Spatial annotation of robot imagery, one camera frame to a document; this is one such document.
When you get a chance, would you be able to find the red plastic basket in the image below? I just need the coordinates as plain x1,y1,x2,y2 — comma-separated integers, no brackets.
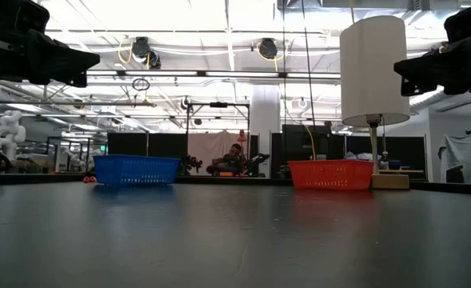
286,159,375,191

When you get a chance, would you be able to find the blue plastic basket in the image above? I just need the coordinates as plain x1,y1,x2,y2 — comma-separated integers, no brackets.
93,154,182,186

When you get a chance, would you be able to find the black station frame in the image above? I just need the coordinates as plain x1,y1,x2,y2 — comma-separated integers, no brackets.
184,101,252,177

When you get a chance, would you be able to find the white shade wooden base lamp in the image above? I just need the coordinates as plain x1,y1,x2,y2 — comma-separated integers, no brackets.
338,14,412,190

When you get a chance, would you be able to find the person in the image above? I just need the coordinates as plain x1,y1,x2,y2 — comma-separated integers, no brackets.
206,142,247,176

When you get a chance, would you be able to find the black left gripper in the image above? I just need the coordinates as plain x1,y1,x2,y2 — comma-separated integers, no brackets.
0,0,102,89

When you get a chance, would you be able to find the beige backdrop cloth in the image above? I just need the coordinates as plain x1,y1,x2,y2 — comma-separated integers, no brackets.
186,130,244,169

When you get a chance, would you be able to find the black ceiling cable reel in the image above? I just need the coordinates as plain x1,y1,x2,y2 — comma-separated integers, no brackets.
257,37,278,59
131,35,152,58

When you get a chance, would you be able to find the grey cloth cover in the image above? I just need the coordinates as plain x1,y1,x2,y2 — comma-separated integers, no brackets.
437,131,471,184

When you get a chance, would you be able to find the yellow cable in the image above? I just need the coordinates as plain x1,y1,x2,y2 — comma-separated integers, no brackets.
301,122,318,161

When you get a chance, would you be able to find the black partition panel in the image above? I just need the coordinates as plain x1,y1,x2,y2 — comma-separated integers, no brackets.
106,131,188,159

